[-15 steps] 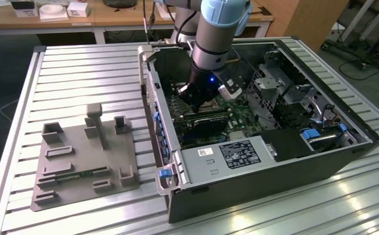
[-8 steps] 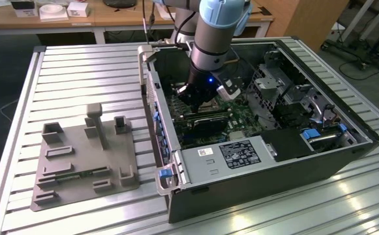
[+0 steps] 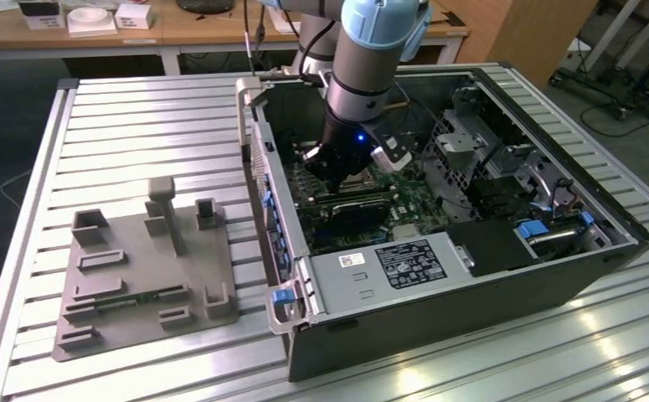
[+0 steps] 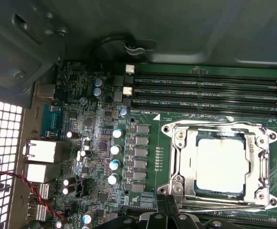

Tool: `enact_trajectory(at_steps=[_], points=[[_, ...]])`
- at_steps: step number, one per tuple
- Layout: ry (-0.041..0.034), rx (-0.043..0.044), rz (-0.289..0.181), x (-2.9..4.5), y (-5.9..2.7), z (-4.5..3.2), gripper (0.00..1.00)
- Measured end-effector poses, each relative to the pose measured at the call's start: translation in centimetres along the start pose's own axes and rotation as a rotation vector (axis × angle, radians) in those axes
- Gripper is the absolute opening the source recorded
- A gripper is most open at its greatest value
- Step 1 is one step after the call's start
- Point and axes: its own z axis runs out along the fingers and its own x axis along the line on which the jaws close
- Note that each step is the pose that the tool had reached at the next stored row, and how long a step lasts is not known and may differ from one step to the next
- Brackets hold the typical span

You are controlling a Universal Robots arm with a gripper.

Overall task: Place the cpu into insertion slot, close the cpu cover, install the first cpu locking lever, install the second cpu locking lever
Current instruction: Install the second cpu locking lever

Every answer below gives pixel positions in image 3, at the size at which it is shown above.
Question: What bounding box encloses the black graphics card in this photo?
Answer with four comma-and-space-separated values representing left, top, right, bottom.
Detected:
321, 196, 392, 240

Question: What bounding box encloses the green motherboard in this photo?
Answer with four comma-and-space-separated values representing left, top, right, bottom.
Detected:
284, 137, 453, 256

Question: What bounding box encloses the white box with round hollow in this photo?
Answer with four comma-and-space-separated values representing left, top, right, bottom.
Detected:
65, 7, 119, 39

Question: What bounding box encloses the green RAM stick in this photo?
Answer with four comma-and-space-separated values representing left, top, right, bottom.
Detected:
95, 292, 163, 313

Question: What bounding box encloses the black round object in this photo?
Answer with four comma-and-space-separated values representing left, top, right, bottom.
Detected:
176, 0, 235, 13

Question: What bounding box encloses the white printed cardboard box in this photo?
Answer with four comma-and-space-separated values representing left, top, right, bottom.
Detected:
113, 3, 156, 30

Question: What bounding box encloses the silver power supply unit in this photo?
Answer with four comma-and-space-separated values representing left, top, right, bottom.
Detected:
308, 232, 471, 315

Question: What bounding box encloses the black floor cable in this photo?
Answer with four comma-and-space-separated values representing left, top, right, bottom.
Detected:
580, 104, 649, 137

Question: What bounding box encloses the wheeled equipment cart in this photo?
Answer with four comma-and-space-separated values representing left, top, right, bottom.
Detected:
547, 0, 649, 122

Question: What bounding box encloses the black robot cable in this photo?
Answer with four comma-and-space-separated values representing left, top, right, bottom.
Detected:
243, 0, 269, 76

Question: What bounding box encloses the black open PC case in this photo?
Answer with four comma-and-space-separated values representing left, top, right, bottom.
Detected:
233, 62, 649, 383

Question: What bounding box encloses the wooden desk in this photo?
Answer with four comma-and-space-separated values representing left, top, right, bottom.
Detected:
0, 0, 471, 76

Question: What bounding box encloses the blue disk carrier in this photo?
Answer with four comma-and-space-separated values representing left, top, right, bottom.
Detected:
516, 219, 549, 244

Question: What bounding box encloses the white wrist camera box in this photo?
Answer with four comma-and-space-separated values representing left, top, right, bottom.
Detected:
367, 121, 415, 172

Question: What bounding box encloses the CPU socket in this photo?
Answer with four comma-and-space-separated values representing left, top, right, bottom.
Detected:
345, 167, 385, 197

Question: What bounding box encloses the metal disk bay cage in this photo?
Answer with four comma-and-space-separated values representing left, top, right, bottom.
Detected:
424, 85, 532, 223

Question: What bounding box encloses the metal socket cover frame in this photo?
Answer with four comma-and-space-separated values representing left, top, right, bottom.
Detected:
345, 169, 384, 194

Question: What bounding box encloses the white box with black top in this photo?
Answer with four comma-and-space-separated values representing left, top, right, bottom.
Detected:
19, 0, 63, 31

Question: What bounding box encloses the grey parts rack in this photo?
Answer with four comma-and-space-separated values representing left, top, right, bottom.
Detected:
49, 175, 241, 363

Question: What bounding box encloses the black plastic shroud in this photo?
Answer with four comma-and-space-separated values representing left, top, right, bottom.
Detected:
445, 219, 543, 278

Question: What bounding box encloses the wooden cabinet panel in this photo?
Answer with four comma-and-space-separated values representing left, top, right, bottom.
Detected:
455, 0, 599, 89

